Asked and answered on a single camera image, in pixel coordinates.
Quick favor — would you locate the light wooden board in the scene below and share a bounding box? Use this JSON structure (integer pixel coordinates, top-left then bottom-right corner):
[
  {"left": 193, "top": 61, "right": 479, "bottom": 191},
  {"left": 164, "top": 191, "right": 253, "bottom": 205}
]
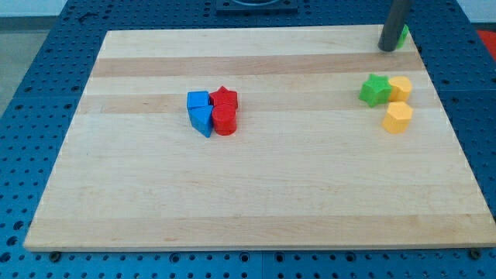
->
[{"left": 24, "top": 25, "right": 495, "bottom": 252}]

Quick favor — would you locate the yellow hexagon block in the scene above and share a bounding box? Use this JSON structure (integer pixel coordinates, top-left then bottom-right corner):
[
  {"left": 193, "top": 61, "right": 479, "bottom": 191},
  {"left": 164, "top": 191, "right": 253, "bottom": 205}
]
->
[{"left": 381, "top": 102, "right": 414, "bottom": 134}]

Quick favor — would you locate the green star block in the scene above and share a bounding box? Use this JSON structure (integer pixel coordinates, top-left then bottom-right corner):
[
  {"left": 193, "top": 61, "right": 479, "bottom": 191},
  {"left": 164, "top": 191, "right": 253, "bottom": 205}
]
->
[{"left": 359, "top": 74, "right": 392, "bottom": 108}]

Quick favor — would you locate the green block behind rod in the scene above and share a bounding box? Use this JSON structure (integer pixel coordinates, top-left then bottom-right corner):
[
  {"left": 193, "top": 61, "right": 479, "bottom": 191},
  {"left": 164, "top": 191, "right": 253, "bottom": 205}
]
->
[{"left": 396, "top": 24, "right": 409, "bottom": 50}]

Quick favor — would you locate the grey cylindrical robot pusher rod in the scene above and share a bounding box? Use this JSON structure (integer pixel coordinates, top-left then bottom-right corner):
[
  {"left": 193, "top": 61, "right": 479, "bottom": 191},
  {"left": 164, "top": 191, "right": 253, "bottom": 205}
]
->
[{"left": 377, "top": 0, "right": 413, "bottom": 52}]

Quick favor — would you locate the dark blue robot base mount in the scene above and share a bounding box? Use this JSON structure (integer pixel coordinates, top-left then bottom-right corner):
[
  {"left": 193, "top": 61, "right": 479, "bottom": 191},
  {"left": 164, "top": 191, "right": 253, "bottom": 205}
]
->
[{"left": 214, "top": 0, "right": 298, "bottom": 14}]

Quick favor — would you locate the red cylinder block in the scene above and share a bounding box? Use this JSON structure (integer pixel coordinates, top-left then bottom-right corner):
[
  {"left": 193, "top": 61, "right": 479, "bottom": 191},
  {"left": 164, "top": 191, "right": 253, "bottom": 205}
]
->
[{"left": 212, "top": 104, "right": 237, "bottom": 136}]

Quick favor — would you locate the red star block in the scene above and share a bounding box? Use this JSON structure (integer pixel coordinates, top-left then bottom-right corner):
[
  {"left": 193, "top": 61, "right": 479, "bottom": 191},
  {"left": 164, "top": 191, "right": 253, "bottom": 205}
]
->
[{"left": 209, "top": 86, "right": 239, "bottom": 109}]

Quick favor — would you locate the blue cube block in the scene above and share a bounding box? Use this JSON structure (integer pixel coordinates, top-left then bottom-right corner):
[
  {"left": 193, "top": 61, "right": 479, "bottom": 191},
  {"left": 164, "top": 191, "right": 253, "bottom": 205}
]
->
[{"left": 187, "top": 91, "right": 209, "bottom": 110}]

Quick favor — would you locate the blue triangle block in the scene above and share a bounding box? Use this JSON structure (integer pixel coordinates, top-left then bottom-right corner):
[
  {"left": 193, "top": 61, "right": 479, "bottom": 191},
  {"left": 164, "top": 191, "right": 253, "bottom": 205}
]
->
[{"left": 188, "top": 105, "right": 213, "bottom": 138}]

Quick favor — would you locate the yellow heart block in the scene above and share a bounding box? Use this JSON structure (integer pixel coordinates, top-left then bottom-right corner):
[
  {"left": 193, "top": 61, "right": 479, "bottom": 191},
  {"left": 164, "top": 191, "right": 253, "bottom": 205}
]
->
[{"left": 388, "top": 76, "right": 413, "bottom": 102}]

